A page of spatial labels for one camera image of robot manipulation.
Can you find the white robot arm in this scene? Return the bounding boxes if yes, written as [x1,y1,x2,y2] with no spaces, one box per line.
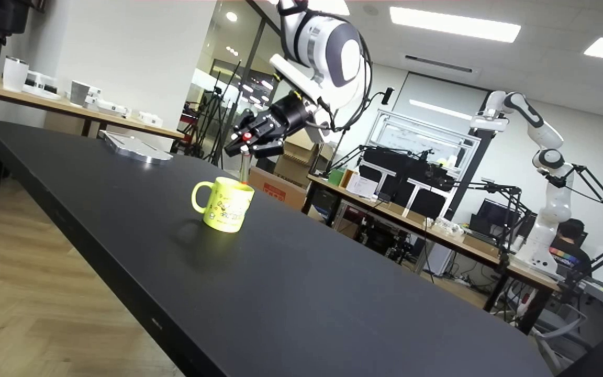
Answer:
[224,0,373,158]

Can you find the aluminium mounting plate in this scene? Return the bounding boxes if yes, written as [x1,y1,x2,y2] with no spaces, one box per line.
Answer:
[98,129,171,164]

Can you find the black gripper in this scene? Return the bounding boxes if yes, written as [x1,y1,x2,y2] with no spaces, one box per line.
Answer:
[224,94,312,158]

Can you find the white metal frame rack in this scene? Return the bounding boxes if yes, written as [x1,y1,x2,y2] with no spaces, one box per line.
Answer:
[358,108,487,217]

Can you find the red-capped marker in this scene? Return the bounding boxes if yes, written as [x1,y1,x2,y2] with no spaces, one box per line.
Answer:
[239,147,252,183]

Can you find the cardboard box with red label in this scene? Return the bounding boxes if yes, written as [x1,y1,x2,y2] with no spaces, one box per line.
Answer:
[247,168,306,210]

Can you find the yellow-green ceramic mug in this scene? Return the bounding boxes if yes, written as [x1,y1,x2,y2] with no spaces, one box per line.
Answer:
[190,175,256,234]

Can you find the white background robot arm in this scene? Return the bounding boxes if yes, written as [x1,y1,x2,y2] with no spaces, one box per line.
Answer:
[470,91,573,274]

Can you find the wooden side table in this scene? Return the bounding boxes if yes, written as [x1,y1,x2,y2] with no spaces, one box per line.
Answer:
[0,83,182,140]

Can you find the wooden work desk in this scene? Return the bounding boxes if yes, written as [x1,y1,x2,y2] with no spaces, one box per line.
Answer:
[301,175,559,332]

